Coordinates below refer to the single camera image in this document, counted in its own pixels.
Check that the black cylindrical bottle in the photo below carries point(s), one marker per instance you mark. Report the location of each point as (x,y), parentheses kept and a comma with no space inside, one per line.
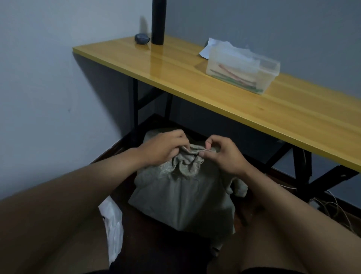
(158,21)

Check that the grey woven sack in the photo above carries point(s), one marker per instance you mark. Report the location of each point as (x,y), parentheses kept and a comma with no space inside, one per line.
(180,194)

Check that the clear plastic box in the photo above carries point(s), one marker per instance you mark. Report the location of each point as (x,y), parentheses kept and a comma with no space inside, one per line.
(268,79)

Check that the black metal desk leg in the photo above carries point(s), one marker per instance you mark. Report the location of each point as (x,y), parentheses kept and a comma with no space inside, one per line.
(135,110)
(304,175)

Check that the person's right hand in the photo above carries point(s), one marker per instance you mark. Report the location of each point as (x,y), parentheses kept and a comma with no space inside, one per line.
(228,156)

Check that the person's leg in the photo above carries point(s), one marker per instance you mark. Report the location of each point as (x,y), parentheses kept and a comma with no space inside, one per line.
(79,245)
(259,245)

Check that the person's right leg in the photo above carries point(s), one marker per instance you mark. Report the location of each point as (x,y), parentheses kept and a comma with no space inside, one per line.
(259,245)

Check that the white tissue sheet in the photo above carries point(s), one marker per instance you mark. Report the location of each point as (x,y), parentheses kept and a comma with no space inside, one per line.
(207,50)

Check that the person's left forearm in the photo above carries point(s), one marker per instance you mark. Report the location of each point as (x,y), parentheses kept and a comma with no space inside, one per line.
(62,209)

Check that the person's right forearm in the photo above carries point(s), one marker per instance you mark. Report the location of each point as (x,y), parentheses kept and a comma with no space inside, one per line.
(301,217)

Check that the white bag with red print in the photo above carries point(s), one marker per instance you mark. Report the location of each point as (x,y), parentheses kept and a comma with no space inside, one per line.
(114,225)

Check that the person's left leg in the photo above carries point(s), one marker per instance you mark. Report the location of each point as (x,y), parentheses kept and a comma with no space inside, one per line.
(79,245)

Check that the small dark round case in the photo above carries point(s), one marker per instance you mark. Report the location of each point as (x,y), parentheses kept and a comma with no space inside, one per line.
(141,38)

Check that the black shorts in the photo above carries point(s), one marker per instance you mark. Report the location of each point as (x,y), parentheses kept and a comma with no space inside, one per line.
(158,254)

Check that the person's left hand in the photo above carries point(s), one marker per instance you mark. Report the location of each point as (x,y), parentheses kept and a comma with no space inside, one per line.
(160,149)

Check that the yellow wooden desk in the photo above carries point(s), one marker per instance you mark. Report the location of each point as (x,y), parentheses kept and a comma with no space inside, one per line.
(183,70)

